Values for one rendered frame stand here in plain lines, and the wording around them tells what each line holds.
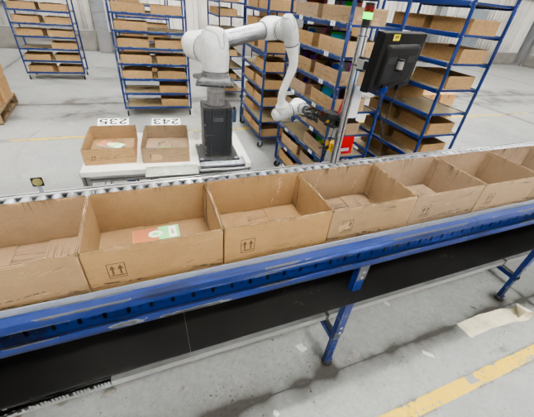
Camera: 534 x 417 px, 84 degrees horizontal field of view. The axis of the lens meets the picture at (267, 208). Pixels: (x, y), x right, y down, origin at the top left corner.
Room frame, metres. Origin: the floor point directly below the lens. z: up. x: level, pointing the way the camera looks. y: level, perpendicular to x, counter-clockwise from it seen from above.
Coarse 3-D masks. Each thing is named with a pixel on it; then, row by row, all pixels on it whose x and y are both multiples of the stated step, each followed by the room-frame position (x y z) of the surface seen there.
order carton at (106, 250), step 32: (128, 192) 0.85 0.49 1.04; (160, 192) 0.89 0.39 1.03; (192, 192) 0.94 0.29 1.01; (96, 224) 0.77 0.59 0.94; (128, 224) 0.84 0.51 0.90; (160, 224) 0.88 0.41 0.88; (192, 224) 0.89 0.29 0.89; (96, 256) 0.55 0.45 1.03; (128, 256) 0.58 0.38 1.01; (160, 256) 0.62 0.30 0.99; (192, 256) 0.65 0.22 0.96; (96, 288) 0.54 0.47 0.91
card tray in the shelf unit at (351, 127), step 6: (306, 120) 2.74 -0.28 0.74; (318, 120) 2.55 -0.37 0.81; (348, 120) 2.67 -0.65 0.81; (354, 120) 2.60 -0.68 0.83; (318, 126) 2.54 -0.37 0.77; (324, 126) 2.46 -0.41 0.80; (348, 126) 2.47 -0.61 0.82; (354, 126) 2.50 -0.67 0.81; (324, 132) 2.45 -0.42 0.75; (330, 132) 2.40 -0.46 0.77; (348, 132) 2.48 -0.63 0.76; (354, 132) 2.51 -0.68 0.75
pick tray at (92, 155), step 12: (96, 132) 1.85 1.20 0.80; (108, 132) 1.88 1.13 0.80; (120, 132) 1.90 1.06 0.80; (132, 132) 1.93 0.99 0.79; (84, 144) 1.60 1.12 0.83; (96, 144) 1.77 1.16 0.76; (132, 144) 1.82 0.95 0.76; (84, 156) 1.49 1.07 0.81; (96, 156) 1.51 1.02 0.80; (108, 156) 1.54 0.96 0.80; (120, 156) 1.56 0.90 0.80; (132, 156) 1.59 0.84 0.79
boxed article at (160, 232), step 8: (176, 224) 0.87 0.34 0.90; (136, 232) 0.80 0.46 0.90; (144, 232) 0.80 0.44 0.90; (152, 232) 0.81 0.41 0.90; (160, 232) 0.81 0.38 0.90; (168, 232) 0.82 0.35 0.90; (176, 232) 0.82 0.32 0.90; (136, 240) 0.76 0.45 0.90; (144, 240) 0.76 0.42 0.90; (152, 240) 0.77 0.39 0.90
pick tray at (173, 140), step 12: (144, 132) 1.84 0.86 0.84; (156, 132) 1.97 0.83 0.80; (168, 132) 2.00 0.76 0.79; (180, 132) 2.02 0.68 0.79; (144, 144) 1.75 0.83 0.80; (156, 144) 1.86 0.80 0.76; (168, 144) 1.88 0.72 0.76; (180, 144) 1.90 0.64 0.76; (144, 156) 1.60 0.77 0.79; (156, 156) 1.62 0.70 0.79; (168, 156) 1.64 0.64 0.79; (180, 156) 1.66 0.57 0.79
